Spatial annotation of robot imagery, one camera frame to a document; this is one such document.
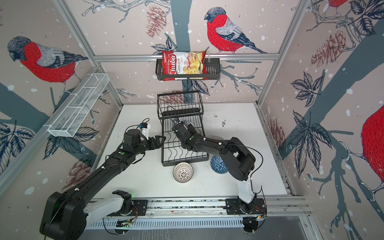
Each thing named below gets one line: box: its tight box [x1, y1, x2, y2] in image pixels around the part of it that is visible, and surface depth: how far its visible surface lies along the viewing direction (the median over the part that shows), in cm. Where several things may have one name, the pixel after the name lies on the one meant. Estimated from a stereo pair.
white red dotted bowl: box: [172, 162, 194, 183], surface depth 85 cm
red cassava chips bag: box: [162, 50, 208, 81], surface depth 90 cm
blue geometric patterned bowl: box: [210, 154, 229, 174], surface depth 87 cm
